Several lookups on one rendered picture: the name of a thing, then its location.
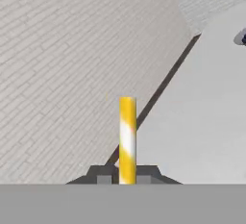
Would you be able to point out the dark round object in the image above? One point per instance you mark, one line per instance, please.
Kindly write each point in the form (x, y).
(243, 38)

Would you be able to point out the yellow and white striped straw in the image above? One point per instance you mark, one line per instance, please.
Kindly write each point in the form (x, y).
(127, 138)

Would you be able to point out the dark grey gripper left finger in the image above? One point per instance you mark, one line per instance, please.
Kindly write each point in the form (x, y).
(102, 173)

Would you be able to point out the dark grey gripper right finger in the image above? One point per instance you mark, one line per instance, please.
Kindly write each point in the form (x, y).
(150, 173)

